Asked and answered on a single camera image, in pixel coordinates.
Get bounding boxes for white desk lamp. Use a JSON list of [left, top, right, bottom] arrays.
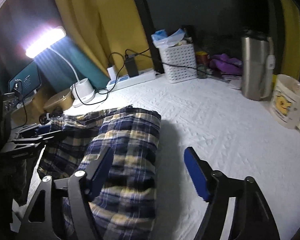
[[25, 26, 97, 109]]

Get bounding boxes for blue tissue pack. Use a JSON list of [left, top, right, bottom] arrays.
[[151, 29, 169, 47]]

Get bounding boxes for brown round container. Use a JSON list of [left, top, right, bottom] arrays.
[[43, 89, 73, 113]]

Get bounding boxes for black tablet screen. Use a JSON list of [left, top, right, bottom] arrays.
[[8, 61, 42, 98]]

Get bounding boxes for yellow curtain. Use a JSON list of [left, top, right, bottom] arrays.
[[50, 0, 156, 80], [275, 0, 300, 83]]

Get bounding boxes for steel tumbler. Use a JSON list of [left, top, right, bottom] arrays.
[[241, 27, 274, 101]]

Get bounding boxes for teal cushion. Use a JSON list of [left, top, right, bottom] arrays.
[[37, 36, 111, 93]]

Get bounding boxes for white plastic basket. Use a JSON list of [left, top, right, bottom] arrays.
[[159, 42, 199, 84]]

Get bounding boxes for white printed mug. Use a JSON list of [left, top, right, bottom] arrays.
[[269, 74, 300, 130]]

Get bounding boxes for small red jar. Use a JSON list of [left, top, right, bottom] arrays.
[[195, 51, 211, 67]]

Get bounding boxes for white power strip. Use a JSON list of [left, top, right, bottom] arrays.
[[106, 70, 157, 89]]

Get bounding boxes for black lamp cable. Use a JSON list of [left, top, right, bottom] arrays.
[[79, 89, 111, 105]]

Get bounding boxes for white papers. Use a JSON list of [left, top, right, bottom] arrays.
[[221, 74, 243, 89]]

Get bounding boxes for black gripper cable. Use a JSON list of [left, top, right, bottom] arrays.
[[14, 79, 28, 128]]

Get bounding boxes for blue yellow plaid shirt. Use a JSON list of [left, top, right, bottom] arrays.
[[37, 107, 162, 240]]

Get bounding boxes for white quilted mat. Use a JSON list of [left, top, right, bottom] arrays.
[[12, 72, 300, 240]]

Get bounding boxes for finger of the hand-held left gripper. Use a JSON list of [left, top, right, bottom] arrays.
[[14, 123, 52, 137], [4, 130, 63, 158]]

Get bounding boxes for clear plastic bag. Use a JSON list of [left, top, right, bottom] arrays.
[[165, 29, 188, 47]]

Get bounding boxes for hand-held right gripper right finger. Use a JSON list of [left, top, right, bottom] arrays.
[[184, 146, 282, 240]]

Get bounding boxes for purple cloth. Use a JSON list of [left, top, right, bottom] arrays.
[[209, 54, 243, 76]]

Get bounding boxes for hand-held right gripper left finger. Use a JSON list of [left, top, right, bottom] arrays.
[[14, 146, 114, 240]]

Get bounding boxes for black charger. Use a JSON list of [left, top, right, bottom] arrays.
[[125, 57, 140, 78]]

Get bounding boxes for black charger cable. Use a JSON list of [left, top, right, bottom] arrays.
[[126, 47, 198, 70], [107, 52, 127, 90]]

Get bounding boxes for white charger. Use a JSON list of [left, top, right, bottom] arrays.
[[107, 66, 118, 80]]

